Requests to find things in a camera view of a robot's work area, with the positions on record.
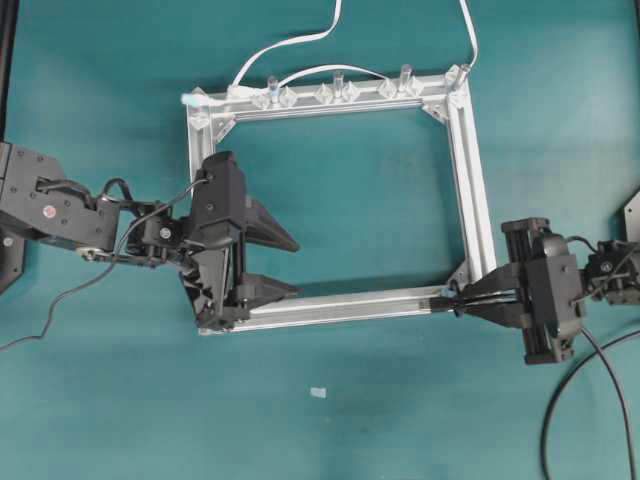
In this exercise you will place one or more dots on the black vertical rail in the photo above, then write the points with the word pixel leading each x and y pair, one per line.
pixel 9 18

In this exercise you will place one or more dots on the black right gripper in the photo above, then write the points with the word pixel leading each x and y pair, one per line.
pixel 548 283

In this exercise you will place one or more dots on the silver metal post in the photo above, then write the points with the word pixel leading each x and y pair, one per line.
pixel 405 80
pixel 273 91
pixel 338 86

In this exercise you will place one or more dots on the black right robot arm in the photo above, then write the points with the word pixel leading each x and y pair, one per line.
pixel 611 273

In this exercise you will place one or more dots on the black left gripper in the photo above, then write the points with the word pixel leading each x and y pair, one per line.
pixel 212 240

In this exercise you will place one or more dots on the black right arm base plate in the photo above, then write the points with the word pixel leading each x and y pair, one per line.
pixel 628 217

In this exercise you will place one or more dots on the aluminium extrusion frame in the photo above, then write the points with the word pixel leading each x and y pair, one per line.
pixel 384 193

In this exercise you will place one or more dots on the silver metal post middle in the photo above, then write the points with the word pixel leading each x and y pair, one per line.
pixel 338 86

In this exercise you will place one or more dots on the silver metal post near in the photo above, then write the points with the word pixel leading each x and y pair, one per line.
pixel 405 80

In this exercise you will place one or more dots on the small clear tape piece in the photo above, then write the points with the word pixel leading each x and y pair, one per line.
pixel 318 392

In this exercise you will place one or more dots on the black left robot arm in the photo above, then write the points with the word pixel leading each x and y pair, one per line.
pixel 39 203

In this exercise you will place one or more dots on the silver metal post far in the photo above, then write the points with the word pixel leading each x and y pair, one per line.
pixel 273 91

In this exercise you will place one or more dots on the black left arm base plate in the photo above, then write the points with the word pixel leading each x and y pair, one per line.
pixel 13 254

